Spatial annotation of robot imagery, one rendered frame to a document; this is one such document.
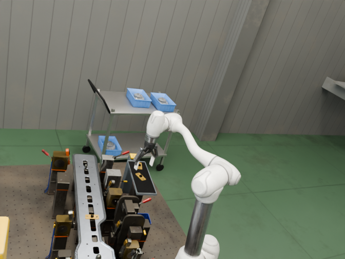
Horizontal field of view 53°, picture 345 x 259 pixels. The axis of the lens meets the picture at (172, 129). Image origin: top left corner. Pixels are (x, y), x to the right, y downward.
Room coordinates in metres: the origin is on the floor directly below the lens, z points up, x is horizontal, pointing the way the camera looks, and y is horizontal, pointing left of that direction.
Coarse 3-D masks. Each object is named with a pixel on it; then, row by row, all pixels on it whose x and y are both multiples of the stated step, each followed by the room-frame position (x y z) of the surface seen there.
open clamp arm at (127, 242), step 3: (126, 240) 1.46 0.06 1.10; (129, 240) 1.45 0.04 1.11; (123, 243) 1.46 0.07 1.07; (126, 243) 1.44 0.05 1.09; (129, 243) 1.44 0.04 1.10; (123, 246) 1.45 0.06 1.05; (126, 246) 1.44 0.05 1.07; (120, 249) 1.46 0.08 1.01; (123, 249) 1.44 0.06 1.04; (120, 252) 1.44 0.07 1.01; (123, 252) 1.44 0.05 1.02; (120, 255) 1.43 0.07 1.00
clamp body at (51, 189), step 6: (54, 156) 2.06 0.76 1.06; (60, 156) 2.08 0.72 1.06; (66, 156) 2.10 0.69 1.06; (54, 162) 2.06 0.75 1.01; (60, 162) 2.08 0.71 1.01; (66, 162) 2.09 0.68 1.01; (54, 168) 2.06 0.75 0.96; (60, 168) 2.08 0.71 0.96; (66, 168) 2.10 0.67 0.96; (54, 174) 2.07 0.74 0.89; (54, 180) 2.07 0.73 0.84; (48, 186) 2.07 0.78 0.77; (54, 186) 2.07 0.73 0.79; (48, 192) 2.06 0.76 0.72; (54, 192) 2.07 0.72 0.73
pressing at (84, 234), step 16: (80, 160) 2.19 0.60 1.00; (96, 160) 2.25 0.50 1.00; (80, 176) 2.00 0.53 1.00; (96, 176) 2.06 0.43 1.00; (80, 192) 1.84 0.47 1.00; (96, 192) 1.89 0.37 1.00; (80, 208) 1.69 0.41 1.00; (96, 208) 1.74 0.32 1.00; (80, 224) 1.56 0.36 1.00; (96, 224) 1.60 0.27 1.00; (80, 240) 1.45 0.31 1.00; (80, 256) 1.34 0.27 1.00; (112, 256) 1.40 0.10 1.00
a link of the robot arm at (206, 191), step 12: (204, 168) 1.59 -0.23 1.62; (216, 168) 1.59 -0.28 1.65; (192, 180) 1.51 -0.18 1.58; (204, 180) 1.48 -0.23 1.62; (216, 180) 1.51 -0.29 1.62; (204, 192) 1.45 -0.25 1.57; (216, 192) 1.50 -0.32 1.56; (204, 204) 1.51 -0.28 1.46; (192, 216) 1.53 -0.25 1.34; (204, 216) 1.50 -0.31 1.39; (192, 228) 1.51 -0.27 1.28; (204, 228) 1.51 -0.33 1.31; (192, 240) 1.49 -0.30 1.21; (180, 252) 1.51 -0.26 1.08; (192, 252) 1.49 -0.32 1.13
